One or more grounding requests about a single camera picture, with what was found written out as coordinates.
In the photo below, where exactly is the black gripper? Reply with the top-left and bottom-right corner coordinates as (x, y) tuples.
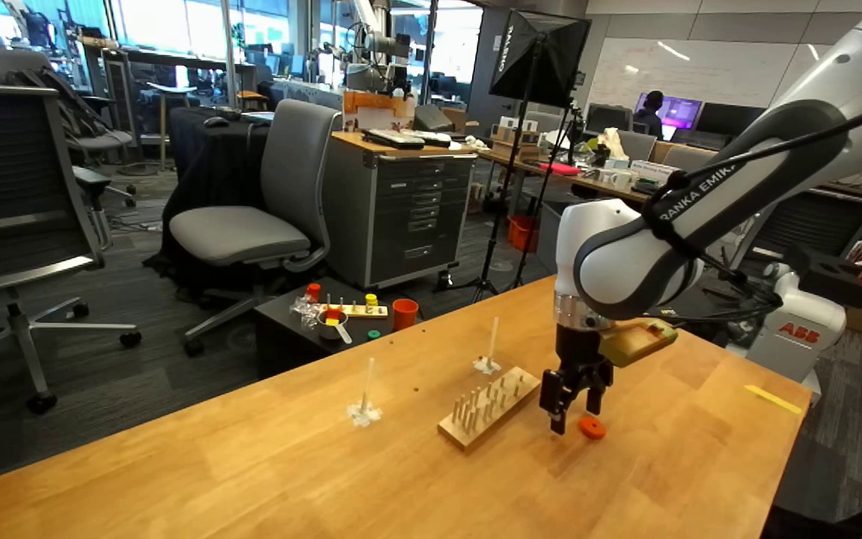
(543, 325), (615, 435)

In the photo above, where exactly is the small orange ring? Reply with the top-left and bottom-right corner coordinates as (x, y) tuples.
(576, 415), (610, 444)

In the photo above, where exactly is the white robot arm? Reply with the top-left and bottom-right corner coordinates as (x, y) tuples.
(539, 20), (862, 435)

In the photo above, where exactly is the white ABB robot base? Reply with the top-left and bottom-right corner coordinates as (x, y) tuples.
(750, 264), (847, 384)

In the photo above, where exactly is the clear stand with rod right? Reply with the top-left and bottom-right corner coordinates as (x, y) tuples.
(473, 318), (501, 373)

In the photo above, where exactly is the wooden peg board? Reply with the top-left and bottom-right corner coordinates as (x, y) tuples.
(438, 369), (539, 450)

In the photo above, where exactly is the yellow tape strip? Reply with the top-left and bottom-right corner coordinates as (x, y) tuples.
(745, 384), (803, 415)

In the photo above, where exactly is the red bucket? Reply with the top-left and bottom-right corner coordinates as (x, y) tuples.
(506, 214), (539, 252)

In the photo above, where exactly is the orange cup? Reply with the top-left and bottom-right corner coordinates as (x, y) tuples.
(393, 295), (419, 330)

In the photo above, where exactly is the grey drawer cabinet wooden top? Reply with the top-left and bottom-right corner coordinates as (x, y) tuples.
(325, 132), (477, 288)

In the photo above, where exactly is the low black table with toys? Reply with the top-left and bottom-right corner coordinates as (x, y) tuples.
(256, 285), (395, 373)

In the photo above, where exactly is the black monitor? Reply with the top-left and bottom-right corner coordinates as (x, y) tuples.
(697, 101), (760, 138)

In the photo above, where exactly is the grey office chair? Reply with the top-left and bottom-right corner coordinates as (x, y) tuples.
(169, 98), (340, 357)

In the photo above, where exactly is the black softbox light on stand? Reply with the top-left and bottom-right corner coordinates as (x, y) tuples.
(477, 9), (589, 294)

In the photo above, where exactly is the black mesh office chair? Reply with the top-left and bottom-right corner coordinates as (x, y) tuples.
(0, 83), (142, 414)

